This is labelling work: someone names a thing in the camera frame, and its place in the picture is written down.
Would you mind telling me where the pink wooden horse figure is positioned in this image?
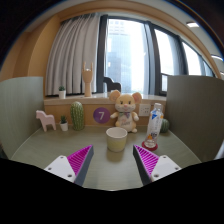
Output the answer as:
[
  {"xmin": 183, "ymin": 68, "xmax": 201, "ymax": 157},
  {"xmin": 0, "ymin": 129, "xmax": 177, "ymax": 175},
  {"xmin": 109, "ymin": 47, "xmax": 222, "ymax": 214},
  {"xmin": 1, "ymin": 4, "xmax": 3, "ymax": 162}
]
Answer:
[{"xmin": 36, "ymin": 110, "xmax": 56, "ymax": 131}]

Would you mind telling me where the clear plastic water bottle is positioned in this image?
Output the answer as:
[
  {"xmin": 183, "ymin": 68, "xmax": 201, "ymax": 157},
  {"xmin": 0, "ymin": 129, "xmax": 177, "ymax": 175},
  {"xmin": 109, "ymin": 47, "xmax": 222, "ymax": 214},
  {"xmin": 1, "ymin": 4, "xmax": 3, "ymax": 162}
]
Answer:
[{"xmin": 144, "ymin": 103, "xmax": 163, "ymax": 150}]

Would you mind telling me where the wooden hand sculpture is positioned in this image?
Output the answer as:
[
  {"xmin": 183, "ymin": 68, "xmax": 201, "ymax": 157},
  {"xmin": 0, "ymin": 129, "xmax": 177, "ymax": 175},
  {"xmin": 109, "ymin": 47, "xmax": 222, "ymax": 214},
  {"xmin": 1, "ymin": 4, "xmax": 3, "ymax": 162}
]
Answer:
[{"xmin": 82, "ymin": 63, "xmax": 93, "ymax": 97}]

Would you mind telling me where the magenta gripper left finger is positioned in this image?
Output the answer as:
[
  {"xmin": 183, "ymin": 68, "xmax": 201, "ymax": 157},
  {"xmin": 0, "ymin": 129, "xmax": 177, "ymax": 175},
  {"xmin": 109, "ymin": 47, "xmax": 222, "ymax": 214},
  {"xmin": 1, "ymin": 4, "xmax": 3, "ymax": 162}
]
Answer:
[{"xmin": 44, "ymin": 144, "xmax": 95, "ymax": 187}]

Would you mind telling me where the white wall socket left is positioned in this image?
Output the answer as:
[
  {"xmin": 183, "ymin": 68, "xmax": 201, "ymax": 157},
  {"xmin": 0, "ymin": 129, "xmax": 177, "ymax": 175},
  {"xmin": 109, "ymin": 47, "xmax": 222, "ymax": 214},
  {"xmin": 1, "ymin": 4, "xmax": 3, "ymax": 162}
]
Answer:
[{"xmin": 139, "ymin": 104, "xmax": 151, "ymax": 116}]

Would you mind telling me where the purple number seven sticker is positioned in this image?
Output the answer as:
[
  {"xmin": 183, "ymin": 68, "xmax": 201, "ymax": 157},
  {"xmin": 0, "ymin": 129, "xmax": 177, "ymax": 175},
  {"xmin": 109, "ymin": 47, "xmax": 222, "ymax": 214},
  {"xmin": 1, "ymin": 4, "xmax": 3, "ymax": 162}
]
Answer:
[{"xmin": 93, "ymin": 107, "xmax": 110, "ymax": 124}]

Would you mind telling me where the red round coaster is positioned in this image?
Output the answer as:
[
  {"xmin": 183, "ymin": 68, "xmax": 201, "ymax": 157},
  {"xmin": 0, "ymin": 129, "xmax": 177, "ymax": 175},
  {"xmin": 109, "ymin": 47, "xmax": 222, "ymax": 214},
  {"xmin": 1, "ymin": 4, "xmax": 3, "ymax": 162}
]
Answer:
[{"xmin": 141, "ymin": 141, "xmax": 158, "ymax": 151}]

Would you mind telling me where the potted plant on sill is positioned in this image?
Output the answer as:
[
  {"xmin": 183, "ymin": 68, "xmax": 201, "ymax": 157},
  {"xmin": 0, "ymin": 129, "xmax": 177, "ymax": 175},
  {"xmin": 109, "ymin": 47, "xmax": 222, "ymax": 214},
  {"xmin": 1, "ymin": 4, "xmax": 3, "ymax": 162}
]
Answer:
[{"xmin": 59, "ymin": 86, "xmax": 66, "ymax": 99}]

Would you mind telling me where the round green ceramic cactus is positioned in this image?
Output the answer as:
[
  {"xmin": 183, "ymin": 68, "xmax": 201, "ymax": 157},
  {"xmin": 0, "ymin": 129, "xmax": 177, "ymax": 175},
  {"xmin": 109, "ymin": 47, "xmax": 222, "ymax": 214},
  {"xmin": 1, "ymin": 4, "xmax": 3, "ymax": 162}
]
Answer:
[{"xmin": 160, "ymin": 119, "xmax": 170, "ymax": 133}]

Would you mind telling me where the pale yellow cup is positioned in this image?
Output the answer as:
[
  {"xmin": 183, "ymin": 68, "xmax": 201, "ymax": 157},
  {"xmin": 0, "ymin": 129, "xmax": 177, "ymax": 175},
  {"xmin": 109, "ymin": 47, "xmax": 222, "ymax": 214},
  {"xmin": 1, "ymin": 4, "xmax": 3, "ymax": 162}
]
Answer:
[{"xmin": 106, "ymin": 127, "xmax": 127, "ymax": 152}]

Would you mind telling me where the grey curtain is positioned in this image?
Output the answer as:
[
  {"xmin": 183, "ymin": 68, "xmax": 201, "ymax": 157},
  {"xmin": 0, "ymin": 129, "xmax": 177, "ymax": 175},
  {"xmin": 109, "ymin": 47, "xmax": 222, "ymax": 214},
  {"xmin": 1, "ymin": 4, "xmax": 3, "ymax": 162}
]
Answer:
[{"xmin": 45, "ymin": 13, "xmax": 100, "ymax": 95}]

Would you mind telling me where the black horse figure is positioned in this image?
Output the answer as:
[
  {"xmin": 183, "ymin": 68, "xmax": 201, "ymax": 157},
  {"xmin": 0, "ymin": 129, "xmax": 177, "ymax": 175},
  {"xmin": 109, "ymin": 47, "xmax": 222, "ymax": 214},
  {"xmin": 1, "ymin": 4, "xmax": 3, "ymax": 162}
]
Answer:
[{"xmin": 103, "ymin": 77, "xmax": 121, "ymax": 92}]

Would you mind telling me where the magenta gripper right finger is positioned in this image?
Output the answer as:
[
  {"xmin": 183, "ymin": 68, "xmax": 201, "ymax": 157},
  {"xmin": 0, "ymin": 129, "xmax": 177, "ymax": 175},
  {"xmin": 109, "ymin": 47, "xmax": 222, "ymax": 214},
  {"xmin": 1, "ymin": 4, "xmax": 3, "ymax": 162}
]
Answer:
[{"xmin": 132, "ymin": 144, "xmax": 183, "ymax": 186}]

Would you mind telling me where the small potted plant white pot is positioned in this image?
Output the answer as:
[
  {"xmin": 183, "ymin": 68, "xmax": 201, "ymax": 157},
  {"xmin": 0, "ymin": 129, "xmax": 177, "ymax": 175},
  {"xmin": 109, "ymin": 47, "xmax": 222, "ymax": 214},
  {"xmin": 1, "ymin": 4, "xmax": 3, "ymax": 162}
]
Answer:
[{"xmin": 60, "ymin": 115, "xmax": 68, "ymax": 131}]

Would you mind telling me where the yellow plush mouse toy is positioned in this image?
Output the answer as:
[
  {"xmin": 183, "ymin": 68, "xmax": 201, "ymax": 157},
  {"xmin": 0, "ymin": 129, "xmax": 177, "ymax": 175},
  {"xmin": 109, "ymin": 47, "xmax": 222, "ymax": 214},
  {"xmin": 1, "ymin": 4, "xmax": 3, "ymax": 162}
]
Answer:
[{"xmin": 109, "ymin": 90, "xmax": 142, "ymax": 133}]

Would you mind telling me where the tall green ceramic cactus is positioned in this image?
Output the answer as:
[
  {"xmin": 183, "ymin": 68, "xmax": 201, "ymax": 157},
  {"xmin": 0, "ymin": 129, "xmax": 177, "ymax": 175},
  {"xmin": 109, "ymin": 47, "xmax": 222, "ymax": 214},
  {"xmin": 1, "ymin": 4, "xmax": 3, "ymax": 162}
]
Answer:
[{"xmin": 70, "ymin": 101, "xmax": 84, "ymax": 131}]

